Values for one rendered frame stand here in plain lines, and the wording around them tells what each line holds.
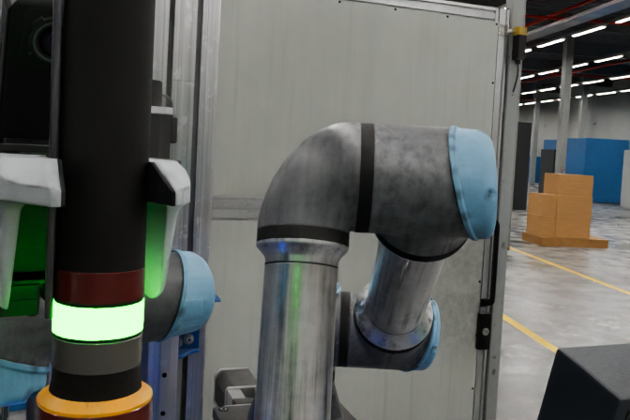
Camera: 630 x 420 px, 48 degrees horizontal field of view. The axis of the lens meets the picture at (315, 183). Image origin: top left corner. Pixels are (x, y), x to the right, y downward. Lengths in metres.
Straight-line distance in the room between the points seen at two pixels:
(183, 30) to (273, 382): 0.67
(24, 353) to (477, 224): 0.43
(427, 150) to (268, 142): 1.50
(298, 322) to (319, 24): 1.65
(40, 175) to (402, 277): 0.65
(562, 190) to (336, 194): 12.07
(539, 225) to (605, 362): 11.71
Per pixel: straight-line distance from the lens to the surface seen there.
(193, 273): 0.62
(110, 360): 0.28
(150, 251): 0.31
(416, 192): 0.69
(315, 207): 0.69
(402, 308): 0.94
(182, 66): 1.18
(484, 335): 2.60
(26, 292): 0.35
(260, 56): 2.17
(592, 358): 0.93
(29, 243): 0.35
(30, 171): 0.26
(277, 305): 0.69
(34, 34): 0.37
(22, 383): 0.55
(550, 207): 12.66
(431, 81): 2.42
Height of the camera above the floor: 1.48
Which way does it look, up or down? 3 degrees down
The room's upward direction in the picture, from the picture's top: 3 degrees clockwise
